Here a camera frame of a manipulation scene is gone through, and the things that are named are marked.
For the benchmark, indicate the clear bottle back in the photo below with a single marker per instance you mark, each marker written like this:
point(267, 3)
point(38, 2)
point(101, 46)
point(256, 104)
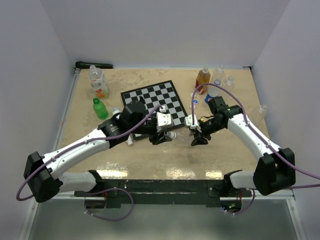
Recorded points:
point(220, 72)

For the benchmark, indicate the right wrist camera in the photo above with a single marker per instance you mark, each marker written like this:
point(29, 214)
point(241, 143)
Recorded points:
point(191, 122)

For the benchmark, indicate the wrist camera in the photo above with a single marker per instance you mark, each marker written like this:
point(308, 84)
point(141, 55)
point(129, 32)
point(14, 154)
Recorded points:
point(164, 119)
point(191, 122)

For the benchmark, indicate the Pepsi label clear bottle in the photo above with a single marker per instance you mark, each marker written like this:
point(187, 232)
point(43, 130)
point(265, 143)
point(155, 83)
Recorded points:
point(213, 91)

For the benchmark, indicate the green plastic bottle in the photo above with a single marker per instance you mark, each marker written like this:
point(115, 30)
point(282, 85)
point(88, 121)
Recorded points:
point(100, 109)

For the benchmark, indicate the orange label tea bottle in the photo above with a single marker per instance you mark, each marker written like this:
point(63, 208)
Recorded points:
point(98, 82)

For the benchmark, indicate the clear crushed plastic bottle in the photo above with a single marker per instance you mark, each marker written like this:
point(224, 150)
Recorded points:
point(259, 113)

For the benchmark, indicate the white tube bottle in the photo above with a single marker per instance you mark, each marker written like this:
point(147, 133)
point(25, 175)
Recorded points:
point(116, 111)

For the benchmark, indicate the white QR code cap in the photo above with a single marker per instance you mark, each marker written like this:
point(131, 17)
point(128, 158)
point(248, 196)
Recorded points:
point(172, 135)

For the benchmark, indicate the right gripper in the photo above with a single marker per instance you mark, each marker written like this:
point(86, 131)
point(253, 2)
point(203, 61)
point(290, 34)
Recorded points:
point(199, 138)

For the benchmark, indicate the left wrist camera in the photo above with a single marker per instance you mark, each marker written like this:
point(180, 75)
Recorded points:
point(164, 119)

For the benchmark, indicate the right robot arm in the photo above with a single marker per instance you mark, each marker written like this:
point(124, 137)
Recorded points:
point(274, 170)

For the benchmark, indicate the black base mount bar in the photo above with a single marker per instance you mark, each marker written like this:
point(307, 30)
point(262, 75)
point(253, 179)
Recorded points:
point(162, 192)

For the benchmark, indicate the black white chessboard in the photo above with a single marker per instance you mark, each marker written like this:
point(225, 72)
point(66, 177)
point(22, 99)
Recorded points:
point(162, 93)

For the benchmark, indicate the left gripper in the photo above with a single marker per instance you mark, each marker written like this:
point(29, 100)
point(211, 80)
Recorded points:
point(156, 139)

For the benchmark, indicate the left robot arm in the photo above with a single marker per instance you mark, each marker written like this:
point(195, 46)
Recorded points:
point(46, 175)

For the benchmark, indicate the amber red label bottle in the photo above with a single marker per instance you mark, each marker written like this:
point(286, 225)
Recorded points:
point(202, 78)

